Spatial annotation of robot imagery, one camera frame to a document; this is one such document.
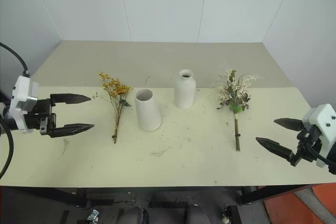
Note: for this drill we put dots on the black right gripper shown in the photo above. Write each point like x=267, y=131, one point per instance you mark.
x=307, y=148

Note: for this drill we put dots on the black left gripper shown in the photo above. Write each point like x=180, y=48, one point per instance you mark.
x=39, y=119

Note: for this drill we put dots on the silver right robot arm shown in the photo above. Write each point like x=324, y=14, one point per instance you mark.
x=332, y=155

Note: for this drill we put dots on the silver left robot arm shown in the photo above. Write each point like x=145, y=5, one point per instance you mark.
x=9, y=124

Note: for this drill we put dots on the white conical vase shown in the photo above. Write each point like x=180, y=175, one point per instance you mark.
x=148, y=113

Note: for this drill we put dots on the white bottle-shaped vase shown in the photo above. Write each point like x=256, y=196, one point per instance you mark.
x=185, y=91

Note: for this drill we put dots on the yellow dried flower bunch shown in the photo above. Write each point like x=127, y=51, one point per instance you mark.
x=115, y=87

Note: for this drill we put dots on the white green dried flower bunch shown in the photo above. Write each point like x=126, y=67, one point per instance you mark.
x=235, y=93

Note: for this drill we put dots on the loose dried twig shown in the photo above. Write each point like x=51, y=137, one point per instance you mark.
x=160, y=152

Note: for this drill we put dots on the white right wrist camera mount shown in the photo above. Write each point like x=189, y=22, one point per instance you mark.
x=321, y=119

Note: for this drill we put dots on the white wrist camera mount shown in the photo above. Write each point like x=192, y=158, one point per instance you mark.
x=321, y=119
x=22, y=95

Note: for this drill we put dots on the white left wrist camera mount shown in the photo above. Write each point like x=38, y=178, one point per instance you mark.
x=22, y=95

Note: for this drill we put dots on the black table frame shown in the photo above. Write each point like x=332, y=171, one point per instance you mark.
x=65, y=196

